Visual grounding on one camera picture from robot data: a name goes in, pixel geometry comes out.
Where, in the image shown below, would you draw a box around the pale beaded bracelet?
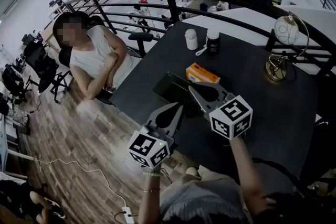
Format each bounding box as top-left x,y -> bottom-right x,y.
142,170 -> 163,178

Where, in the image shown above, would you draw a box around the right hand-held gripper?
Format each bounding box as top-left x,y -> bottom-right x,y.
188,82 -> 254,141

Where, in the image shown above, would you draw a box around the white power strip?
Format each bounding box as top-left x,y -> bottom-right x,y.
121,206 -> 135,224

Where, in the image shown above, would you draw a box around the black office chair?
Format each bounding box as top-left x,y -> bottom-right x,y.
1,64 -> 32,103
58,15 -> 154,107
23,39 -> 73,103

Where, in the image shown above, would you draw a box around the gold lamp with globe shade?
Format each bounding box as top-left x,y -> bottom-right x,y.
264,12 -> 310,82

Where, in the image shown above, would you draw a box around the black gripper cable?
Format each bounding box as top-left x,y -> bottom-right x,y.
251,157 -> 302,184

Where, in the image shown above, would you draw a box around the white bottle strap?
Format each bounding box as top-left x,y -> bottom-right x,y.
195,44 -> 208,57

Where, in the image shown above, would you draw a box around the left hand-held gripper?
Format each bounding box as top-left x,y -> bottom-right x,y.
127,102 -> 184,169

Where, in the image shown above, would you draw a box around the white desk frame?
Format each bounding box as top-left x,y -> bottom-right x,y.
0,112 -> 35,179

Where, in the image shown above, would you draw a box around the person's beige trousers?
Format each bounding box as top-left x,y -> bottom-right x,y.
181,165 -> 234,184

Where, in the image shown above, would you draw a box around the white power cable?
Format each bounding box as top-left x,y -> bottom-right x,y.
28,157 -> 128,208

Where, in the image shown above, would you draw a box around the black fabric chair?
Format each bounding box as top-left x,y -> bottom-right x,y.
301,115 -> 336,184

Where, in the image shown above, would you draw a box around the person's right forearm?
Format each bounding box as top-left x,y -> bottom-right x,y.
228,136 -> 268,218

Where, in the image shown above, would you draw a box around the white cylindrical container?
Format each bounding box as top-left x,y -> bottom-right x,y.
184,28 -> 198,50

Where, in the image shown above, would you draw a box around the black box with orange packet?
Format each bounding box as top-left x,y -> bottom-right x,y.
153,72 -> 204,118

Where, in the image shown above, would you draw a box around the black power cable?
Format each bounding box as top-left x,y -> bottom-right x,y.
114,211 -> 139,224

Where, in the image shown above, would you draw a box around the person's left forearm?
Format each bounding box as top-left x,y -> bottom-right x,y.
138,167 -> 163,224

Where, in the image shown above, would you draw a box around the orange tissue pack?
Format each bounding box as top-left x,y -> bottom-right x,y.
185,62 -> 221,84

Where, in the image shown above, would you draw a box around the person's grey top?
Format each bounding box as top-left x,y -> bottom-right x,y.
159,178 -> 250,224

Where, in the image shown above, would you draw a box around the black bottle with white cap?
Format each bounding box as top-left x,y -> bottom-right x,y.
206,29 -> 221,55

